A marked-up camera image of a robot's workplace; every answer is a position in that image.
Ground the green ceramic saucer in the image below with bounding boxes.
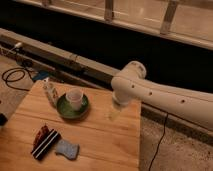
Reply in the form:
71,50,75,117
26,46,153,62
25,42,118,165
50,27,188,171
56,94,89,120

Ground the black coiled cable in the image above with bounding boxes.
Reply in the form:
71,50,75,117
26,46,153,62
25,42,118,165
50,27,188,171
1,59,35,92

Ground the dark red patterned packet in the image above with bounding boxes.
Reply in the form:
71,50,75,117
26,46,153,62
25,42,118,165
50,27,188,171
33,125,49,148

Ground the blue object on floor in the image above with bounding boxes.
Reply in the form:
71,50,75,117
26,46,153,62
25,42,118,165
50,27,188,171
32,71,49,82

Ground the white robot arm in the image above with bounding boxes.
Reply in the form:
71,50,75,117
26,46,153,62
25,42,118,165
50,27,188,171
111,61,213,131

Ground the blue grey sponge cloth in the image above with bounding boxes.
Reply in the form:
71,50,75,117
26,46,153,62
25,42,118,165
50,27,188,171
55,139,79,160

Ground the white ceramic cup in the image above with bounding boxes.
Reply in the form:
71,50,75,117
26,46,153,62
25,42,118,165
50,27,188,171
66,88,83,111

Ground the dark object at left edge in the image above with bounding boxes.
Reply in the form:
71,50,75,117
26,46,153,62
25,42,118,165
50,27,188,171
0,113,8,126

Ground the black white striped box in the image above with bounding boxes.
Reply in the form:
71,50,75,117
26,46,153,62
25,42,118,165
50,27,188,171
31,129,61,160

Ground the thin black cable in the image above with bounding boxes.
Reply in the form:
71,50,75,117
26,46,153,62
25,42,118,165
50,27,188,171
147,112,169,171

